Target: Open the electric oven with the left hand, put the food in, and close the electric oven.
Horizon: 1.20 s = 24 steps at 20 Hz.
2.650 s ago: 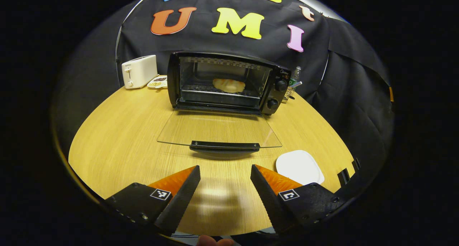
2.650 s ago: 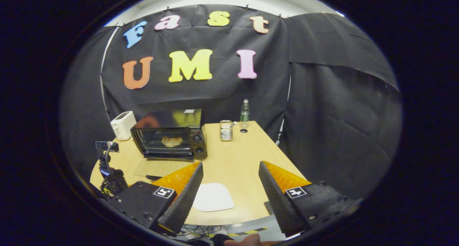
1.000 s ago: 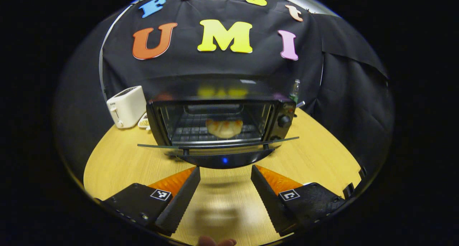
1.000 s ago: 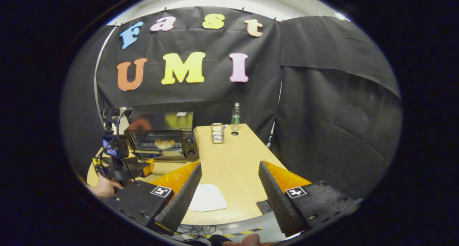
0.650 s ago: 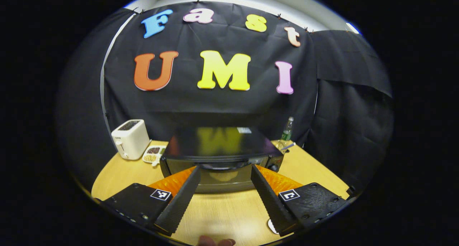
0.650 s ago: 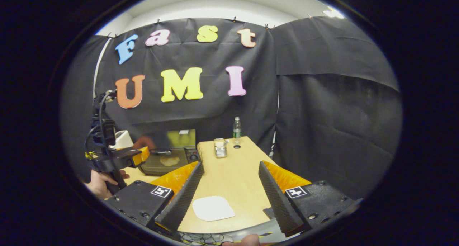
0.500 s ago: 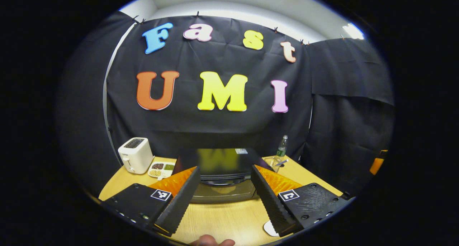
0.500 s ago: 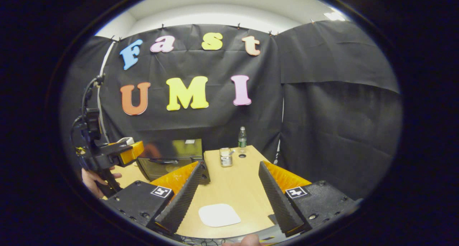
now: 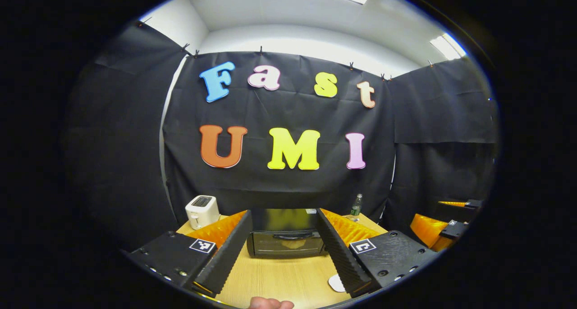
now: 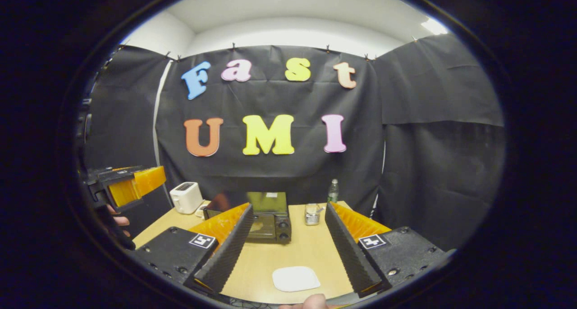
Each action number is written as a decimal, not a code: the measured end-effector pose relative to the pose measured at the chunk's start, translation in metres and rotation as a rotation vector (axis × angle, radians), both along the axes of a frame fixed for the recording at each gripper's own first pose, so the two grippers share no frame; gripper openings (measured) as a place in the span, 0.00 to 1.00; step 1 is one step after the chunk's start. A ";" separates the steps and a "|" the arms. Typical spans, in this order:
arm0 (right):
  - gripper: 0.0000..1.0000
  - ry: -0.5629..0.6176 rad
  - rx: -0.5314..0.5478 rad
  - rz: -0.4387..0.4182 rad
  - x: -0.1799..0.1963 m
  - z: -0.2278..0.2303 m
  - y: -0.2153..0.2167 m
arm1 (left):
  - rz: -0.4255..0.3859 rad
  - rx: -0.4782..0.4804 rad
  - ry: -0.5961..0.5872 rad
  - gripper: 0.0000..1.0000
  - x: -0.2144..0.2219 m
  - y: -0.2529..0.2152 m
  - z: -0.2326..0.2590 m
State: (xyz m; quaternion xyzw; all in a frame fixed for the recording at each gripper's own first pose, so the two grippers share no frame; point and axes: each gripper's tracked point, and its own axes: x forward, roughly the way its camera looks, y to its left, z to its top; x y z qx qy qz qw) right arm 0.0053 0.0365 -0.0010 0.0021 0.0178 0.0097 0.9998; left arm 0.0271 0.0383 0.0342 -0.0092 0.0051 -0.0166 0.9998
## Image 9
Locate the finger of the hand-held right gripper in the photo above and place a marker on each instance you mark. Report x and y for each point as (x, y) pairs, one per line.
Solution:
(428, 230)
(471, 204)

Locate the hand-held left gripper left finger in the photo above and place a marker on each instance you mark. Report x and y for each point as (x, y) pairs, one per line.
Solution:
(227, 255)

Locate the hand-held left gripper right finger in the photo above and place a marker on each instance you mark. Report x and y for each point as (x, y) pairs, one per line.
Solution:
(342, 255)

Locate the golden croissant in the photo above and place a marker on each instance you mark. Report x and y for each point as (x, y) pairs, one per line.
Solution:
(294, 244)

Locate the black electric oven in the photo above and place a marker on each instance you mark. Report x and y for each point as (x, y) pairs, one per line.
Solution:
(284, 221)

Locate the white rectangular plate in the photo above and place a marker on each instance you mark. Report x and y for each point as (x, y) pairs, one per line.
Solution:
(336, 283)

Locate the clear plastic water bottle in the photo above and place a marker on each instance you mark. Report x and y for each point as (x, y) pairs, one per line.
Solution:
(356, 207)

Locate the white toaster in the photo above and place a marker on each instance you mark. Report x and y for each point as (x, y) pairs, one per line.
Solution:
(203, 210)

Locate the ceiling light panel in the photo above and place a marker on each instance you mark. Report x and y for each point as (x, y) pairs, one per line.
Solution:
(448, 47)

